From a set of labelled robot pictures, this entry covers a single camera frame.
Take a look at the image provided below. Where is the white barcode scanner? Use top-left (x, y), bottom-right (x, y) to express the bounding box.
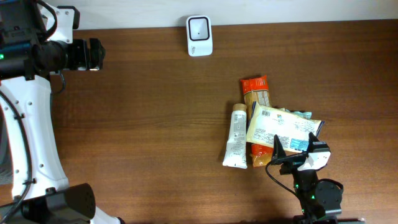
top-left (186, 15), bottom-right (213, 57)

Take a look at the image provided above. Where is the orange spaghetti pasta packet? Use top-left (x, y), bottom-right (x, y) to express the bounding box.
top-left (240, 75), bottom-right (273, 167)

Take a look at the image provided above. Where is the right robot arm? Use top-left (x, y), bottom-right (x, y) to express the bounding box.
top-left (266, 133), bottom-right (344, 224)

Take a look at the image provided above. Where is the teal snack pouch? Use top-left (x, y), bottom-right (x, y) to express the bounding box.
top-left (280, 108), bottom-right (312, 119)

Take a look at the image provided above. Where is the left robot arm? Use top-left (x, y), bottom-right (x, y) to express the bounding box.
top-left (1, 0), bottom-right (123, 224)

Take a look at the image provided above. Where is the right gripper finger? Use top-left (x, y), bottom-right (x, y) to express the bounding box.
top-left (307, 133), bottom-right (320, 152)
top-left (271, 135), bottom-right (286, 164)

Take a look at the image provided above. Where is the white tube with gold cap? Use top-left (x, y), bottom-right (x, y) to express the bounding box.
top-left (223, 103), bottom-right (248, 169)

